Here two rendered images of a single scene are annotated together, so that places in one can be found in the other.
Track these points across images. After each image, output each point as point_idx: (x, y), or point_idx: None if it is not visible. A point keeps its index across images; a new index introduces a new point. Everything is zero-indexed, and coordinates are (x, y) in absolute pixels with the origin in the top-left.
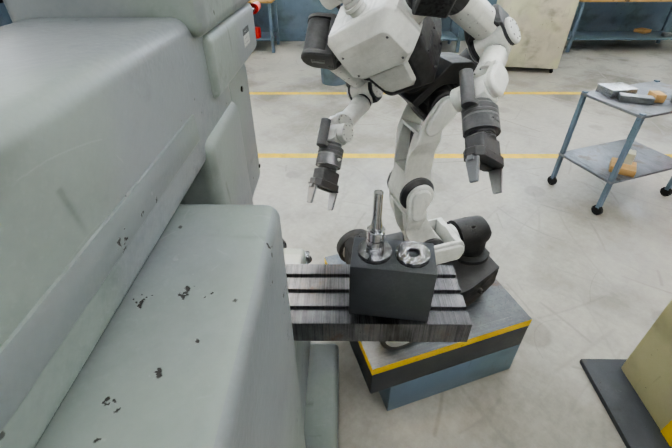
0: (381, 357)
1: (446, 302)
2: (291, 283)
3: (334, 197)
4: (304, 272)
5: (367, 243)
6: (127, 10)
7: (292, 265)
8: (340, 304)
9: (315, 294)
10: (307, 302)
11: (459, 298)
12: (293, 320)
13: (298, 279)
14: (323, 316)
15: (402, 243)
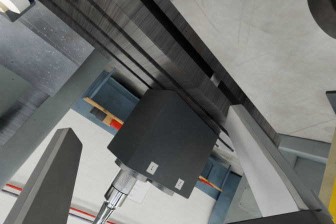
0: None
1: (216, 142)
2: (103, 25)
3: (255, 192)
4: (127, 31)
5: (115, 177)
6: None
7: (111, 2)
8: (146, 81)
9: (128, 59)
10: (117, 55)
11: (227, 149)
12: (99, 50)
13: (114, 30)
14: (126, 71)
15: (158, 188)
